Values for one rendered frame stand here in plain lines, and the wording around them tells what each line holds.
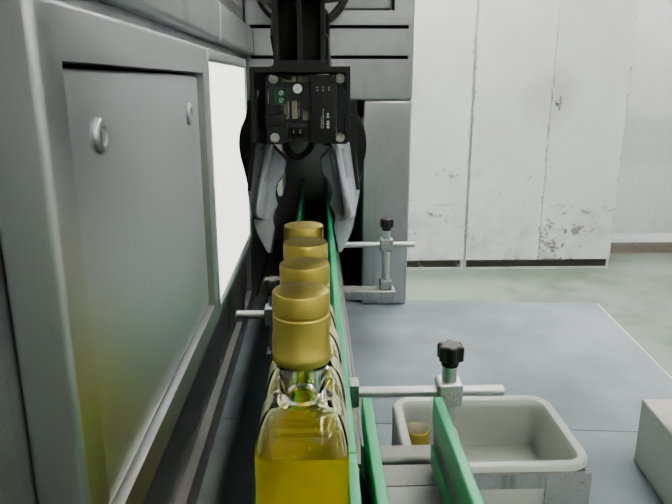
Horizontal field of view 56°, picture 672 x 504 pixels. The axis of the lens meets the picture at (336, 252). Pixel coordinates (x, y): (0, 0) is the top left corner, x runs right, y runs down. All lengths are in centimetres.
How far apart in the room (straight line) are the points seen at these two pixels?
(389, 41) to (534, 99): 304
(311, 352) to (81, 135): 18
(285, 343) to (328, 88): 19
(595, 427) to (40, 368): 90
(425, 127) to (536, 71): 80
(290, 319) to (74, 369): 12
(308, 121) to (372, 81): 100
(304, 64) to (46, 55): 18
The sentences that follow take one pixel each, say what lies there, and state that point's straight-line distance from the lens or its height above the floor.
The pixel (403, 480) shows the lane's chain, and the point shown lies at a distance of 70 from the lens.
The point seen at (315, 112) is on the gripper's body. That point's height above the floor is 126.
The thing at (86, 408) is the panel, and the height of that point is 110.
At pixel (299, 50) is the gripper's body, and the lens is 45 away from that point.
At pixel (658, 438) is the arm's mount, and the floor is 82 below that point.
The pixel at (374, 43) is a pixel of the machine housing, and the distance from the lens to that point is 147.
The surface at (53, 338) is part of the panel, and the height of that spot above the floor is 115.
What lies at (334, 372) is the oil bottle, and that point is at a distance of 44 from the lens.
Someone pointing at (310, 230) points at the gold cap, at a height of 116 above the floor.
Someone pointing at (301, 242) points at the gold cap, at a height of 116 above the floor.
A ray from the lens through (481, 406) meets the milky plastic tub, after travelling 95.
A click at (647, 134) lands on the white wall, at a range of 529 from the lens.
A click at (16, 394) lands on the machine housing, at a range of 38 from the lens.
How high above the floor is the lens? 128
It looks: 15 degrees down
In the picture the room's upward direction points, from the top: straight up
